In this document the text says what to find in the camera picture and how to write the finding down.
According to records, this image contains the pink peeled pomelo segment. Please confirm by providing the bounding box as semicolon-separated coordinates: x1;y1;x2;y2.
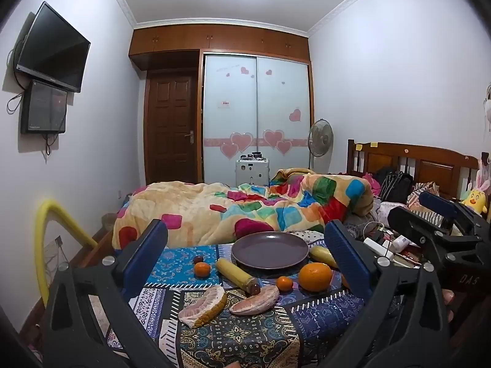
229;285;280;317

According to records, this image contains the yellow foam tube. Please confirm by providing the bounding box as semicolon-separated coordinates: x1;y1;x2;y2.
34;199;96;308

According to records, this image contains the colourful patchwork blanket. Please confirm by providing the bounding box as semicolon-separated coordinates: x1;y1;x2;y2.
112;168;374;249

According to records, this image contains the wooden bed headboard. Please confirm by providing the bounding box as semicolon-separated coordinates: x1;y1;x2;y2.
347;139;481;200

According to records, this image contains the black looped cable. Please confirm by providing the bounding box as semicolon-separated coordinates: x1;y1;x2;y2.
7;92;24;115

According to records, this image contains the dark purple plate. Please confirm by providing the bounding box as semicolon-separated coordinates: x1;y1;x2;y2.
231;232;309;270

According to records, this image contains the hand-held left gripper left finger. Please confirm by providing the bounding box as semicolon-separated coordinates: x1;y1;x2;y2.
40;219;181;368

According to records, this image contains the brown wooden door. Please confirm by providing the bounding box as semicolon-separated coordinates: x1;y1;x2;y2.
145;70;201;185

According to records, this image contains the black backpack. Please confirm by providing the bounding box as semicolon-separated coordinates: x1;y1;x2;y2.
374;167;414;205

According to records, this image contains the wardrobe with heart stickers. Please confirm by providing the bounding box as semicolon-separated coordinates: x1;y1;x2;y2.
128;24;314;185

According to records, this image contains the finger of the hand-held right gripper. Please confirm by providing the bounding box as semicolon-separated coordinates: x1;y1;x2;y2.
419;191;491;238
387;206;484;257

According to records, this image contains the white hard case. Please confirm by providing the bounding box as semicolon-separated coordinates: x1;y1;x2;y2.
235;157;269;188

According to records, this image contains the black wall television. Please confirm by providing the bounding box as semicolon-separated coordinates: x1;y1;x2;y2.
13;1;91;93

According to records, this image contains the yellow plush toy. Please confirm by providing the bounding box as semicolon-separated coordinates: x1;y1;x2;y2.
460;182;489;215

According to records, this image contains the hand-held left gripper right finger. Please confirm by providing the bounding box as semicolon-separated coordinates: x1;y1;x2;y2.
324;219;466;368

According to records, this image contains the person's right hand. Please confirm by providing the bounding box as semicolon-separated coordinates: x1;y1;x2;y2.
440;288;457;324

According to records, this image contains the small black wall monitor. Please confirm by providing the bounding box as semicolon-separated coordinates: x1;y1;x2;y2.
20;80;68;135

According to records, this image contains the standing electric fan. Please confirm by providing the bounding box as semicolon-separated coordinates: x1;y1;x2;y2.
308;119;334;171

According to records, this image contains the large orange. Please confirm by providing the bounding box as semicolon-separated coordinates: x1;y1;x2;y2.
298;262;333;293

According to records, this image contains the pomelo segment with rind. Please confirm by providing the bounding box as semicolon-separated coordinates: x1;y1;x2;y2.
177;284;227;329

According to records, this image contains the white power strip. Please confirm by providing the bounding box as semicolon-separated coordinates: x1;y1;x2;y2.
362;237;396;261

